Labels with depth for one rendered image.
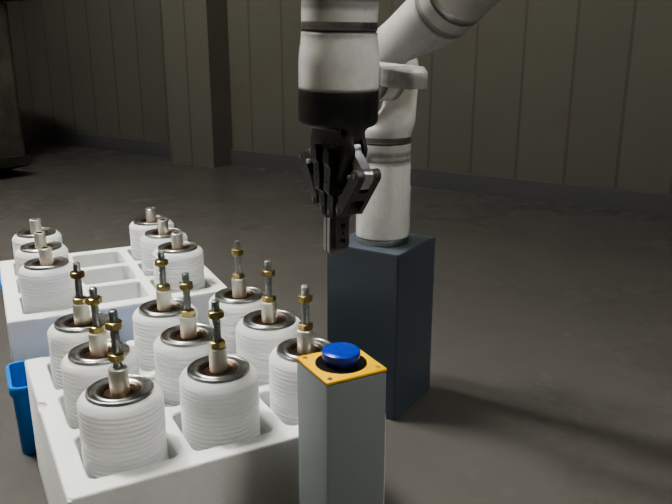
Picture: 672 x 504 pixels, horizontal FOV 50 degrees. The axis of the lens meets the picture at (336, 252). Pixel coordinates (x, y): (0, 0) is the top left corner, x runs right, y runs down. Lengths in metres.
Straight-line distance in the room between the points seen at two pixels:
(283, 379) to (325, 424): 0.19
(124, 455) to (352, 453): 0.26
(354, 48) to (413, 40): 0.42
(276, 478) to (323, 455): 0.16
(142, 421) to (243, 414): 0.12
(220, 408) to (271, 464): 0.09
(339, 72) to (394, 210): 0.59
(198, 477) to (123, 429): 0.10
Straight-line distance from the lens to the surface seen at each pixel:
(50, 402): 1.04
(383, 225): 1.22
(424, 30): 1.05
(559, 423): 1.34
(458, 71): 3.18
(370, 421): 0.77
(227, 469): 0.88
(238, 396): 0.87
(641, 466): 1.27
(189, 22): 3.83
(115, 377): 0.86
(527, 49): 3.07
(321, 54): 0.66
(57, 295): 1.37
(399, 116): 1.21
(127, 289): 1.48
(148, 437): 0.86
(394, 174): 1.20
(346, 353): 0.75
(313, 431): 0.78
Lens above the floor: 0.64
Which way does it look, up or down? 16 degrees down
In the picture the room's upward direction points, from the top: straight up
